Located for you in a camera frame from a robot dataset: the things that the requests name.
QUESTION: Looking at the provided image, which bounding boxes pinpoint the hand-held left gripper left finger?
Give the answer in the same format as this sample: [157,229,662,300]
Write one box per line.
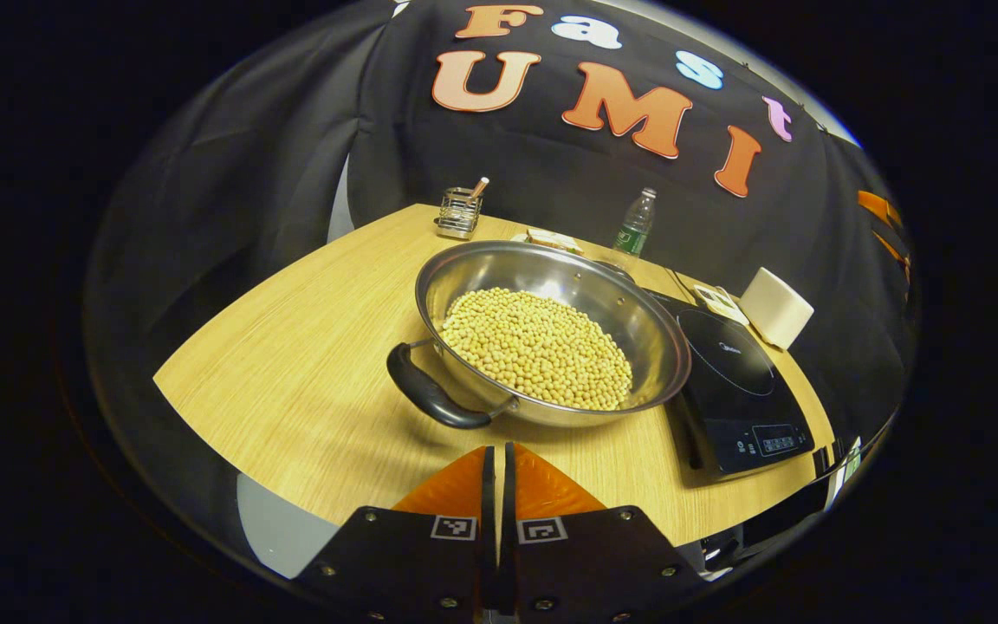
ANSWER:
[295,445,497,621]

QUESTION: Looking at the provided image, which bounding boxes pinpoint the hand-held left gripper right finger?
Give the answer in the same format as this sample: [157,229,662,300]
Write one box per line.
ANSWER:
[503,442,708,621]

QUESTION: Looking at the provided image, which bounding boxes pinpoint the pile of soybeans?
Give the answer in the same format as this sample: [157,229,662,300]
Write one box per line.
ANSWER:
[440,288,634,412]

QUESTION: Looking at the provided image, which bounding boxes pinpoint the black induction cooktop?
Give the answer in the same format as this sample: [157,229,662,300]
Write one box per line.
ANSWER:
[645,289,816,482]

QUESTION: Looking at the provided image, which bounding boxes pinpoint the stainless steel pot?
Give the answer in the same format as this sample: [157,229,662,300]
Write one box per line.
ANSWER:
[386,240,692,430]

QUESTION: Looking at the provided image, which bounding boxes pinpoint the white toaster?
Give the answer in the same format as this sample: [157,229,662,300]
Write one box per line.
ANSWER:
[738,267,814,351]

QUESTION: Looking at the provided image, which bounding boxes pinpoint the white divided bean dish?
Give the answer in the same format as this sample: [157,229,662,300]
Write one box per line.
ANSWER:
[694,283,749,326]

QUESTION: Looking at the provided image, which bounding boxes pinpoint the clear plastic water bottle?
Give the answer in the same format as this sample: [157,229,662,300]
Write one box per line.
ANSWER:
[612,187,658,259]

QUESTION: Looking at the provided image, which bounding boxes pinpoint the sandwich with lettuce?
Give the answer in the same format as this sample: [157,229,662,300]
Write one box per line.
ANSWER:
[525,228,582,252]

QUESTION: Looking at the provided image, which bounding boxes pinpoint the black backdrop cloth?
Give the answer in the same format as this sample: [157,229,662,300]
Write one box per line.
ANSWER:
[83,0,920,486]

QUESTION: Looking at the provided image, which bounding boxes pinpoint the black power cable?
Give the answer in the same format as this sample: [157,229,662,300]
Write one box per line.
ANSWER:
[664,267,701,306]

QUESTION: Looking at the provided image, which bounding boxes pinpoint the wire mesh holder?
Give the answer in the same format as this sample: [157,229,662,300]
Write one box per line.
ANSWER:
[434,187,484,241]

